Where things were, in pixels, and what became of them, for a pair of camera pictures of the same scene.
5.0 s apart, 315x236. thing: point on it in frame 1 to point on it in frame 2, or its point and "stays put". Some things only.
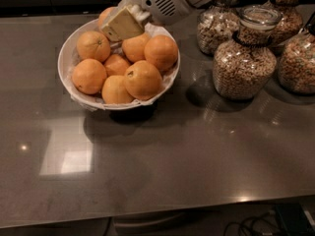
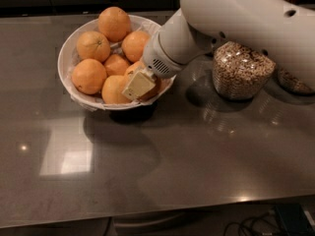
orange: x=89 y=76 stays put
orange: x=134 y=48 stays put
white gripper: x=157 y=0 to x=157 y=58
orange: x=114 y=90 stays put
